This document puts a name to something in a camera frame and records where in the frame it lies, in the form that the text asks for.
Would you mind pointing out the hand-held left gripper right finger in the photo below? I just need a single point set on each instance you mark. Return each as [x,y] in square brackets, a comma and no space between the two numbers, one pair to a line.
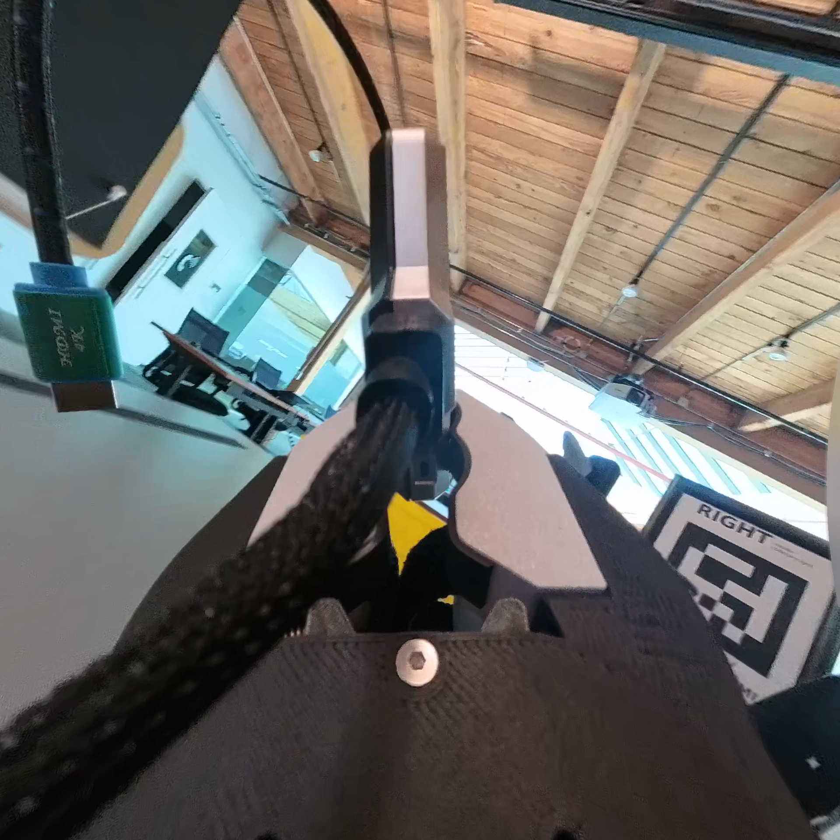
[525,518]

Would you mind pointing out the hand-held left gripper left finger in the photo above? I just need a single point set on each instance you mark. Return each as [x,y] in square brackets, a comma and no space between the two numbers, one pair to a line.
[295,482]

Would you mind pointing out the silver adapter hub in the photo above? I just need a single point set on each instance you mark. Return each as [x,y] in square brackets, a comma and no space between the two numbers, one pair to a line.
[417,216]

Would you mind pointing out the black office chair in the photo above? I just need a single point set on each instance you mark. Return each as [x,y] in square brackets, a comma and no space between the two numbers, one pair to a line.
[268,374]
[203,331]

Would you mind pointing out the yellow box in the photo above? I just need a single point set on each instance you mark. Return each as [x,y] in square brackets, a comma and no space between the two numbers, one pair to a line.
[410,525]

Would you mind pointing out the red-brown office desk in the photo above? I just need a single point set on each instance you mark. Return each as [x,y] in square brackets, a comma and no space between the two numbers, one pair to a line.
[216,371]

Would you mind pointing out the white ceiling projector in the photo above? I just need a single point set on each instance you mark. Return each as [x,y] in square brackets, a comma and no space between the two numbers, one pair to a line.
[620,400]

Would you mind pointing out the ceiling track lamp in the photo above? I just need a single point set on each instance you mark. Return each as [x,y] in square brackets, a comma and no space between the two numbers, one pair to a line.
[778,352]
[319,154]
[631,289]

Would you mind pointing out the phone icon wall poster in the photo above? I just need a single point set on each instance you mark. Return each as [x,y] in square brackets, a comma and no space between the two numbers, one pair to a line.
[190,259]

